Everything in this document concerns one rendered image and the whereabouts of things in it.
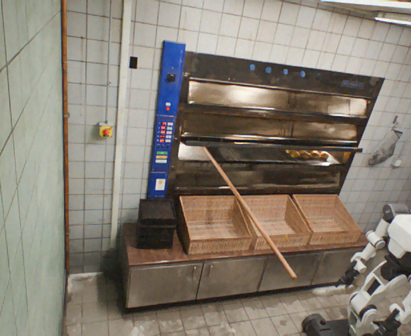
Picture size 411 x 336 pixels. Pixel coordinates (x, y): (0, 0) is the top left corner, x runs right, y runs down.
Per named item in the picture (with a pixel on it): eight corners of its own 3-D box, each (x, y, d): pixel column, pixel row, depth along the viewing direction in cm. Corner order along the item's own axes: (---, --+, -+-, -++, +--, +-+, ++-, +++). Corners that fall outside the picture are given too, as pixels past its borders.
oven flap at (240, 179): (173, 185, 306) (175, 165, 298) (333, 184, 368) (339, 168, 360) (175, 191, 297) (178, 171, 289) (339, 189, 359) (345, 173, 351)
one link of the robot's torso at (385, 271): (405, 270, 259) (416, 253, 251) (418, 283, 248) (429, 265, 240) (375, 272, 251) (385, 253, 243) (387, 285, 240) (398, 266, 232)
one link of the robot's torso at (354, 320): (360, 325, 286) (363, 287, 262) (375, 347, 269) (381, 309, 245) (343, 331, 284) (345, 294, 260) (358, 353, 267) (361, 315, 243)
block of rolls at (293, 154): (266, 135, 396) (267, 131, 393) (301, 137, 412) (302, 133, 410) (292, 158, 345) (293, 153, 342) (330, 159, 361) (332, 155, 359)
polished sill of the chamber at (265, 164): (175, 163, 297) (175, 159, 295) (340, 166, 359) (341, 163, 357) (177, 166, 292) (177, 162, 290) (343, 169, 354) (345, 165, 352)
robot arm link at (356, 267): (353, 268, 278) (360, 258, 273) (361, 278, 269) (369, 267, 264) (343, 267, 273) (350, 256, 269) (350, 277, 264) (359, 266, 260)
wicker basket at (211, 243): (174, 220, 316) (178, 195, 305) (229, 218, 336) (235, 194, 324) (187, 255, 276) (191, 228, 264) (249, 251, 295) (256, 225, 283)
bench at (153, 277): (119, 270, 326) (123, 221, 302) (325, 252, 410) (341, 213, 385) (124, 319, 280) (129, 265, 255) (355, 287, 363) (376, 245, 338)
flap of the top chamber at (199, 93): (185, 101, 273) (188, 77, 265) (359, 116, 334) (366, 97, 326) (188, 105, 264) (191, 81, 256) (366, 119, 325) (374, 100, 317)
